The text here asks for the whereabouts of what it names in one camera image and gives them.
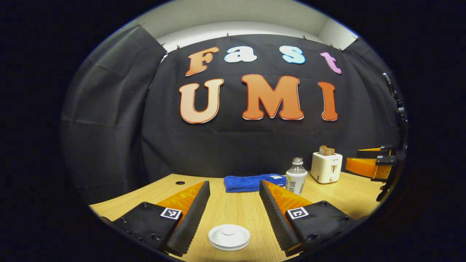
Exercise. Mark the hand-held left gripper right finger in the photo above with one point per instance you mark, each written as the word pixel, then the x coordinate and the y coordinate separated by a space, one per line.
pixel 276 218

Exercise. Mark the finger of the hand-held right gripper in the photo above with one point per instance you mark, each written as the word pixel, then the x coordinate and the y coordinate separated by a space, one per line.
pixel 364 166
pixel 375 153

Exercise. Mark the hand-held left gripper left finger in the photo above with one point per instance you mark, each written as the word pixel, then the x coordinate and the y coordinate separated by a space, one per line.
pixel 193 218

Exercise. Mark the white teacup lid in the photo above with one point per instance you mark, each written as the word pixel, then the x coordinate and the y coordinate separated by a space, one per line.
pixel 229 233

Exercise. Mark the clear water bottle white label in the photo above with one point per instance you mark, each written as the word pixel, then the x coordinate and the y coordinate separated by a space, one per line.
pixel 295 180

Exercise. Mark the toast slice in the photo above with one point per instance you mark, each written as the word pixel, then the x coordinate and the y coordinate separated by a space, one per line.
pixel 331 151
pixel 323 150

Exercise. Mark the white toaster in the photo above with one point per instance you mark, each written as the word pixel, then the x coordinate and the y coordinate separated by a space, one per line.
pixel 326 169

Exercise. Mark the blue towel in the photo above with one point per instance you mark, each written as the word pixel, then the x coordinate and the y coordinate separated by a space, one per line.
pixel 244 183

